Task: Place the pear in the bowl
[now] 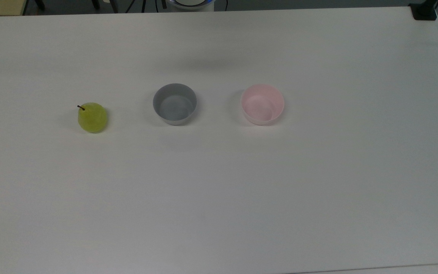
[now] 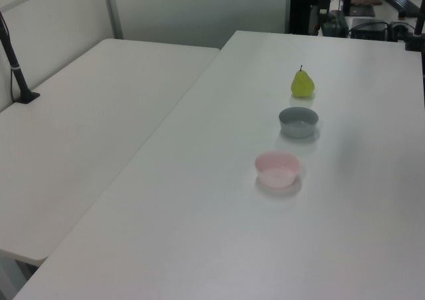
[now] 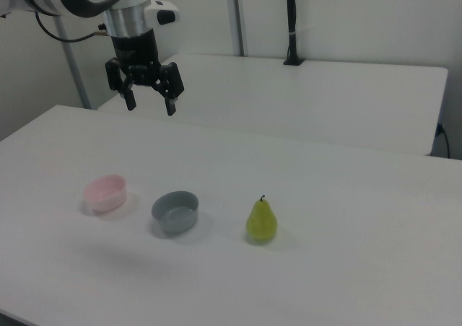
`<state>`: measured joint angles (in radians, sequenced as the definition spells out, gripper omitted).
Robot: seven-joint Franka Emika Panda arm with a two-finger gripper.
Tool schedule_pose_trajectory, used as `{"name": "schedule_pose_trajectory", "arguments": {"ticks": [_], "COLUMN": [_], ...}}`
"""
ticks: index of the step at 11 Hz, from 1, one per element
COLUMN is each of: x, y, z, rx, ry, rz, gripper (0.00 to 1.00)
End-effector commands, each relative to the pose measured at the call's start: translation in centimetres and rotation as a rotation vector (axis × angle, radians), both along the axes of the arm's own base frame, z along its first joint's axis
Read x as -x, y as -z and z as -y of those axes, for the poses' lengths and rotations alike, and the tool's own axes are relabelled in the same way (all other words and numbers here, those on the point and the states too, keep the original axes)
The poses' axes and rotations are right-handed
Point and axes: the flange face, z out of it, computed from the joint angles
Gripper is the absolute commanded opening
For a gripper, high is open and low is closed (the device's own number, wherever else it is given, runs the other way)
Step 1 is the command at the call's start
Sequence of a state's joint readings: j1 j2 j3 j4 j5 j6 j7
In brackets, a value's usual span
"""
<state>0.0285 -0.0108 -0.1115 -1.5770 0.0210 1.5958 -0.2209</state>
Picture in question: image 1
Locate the grey plastic bowl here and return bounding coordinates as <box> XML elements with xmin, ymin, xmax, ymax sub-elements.
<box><xmin>152</xmin><ymin>83</ymin><xmax>198</xmax><ymax>126</ymax></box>

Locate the black table clamp mount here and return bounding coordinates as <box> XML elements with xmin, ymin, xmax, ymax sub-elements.
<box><xmin>409</xmin><ymin>0</ymin><xmax>438</xmax><ymax>21</ymax></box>

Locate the green pear with brown stem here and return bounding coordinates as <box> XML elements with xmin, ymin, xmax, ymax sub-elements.
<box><xmin>77</xmin><ymin>102</ymin><xmax>109</xmax><ymax>134</ymax></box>

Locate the pink plastic bowl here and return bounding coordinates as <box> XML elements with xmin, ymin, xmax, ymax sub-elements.
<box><xmin>240</xmin><ymin>84</ymin><xmax>285</xmax><ymax>126</ymax></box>

